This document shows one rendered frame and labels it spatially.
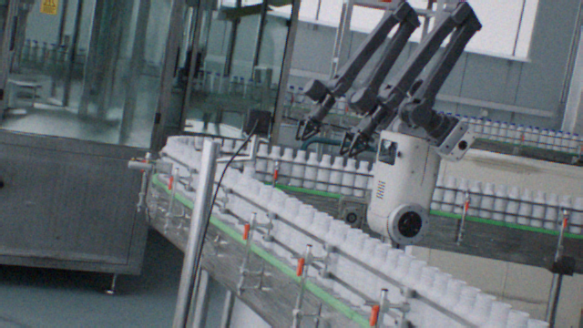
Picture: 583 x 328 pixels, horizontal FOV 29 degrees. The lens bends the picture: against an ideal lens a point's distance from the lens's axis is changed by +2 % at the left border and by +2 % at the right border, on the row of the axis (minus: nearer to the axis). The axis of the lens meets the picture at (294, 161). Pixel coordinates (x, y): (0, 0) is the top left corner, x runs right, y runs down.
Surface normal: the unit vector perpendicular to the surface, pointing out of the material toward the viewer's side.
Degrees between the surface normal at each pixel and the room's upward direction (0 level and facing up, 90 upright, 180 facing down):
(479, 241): 90
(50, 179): 90
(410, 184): 101
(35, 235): 90
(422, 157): 90
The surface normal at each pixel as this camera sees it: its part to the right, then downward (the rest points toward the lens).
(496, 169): 0.04, 0.10
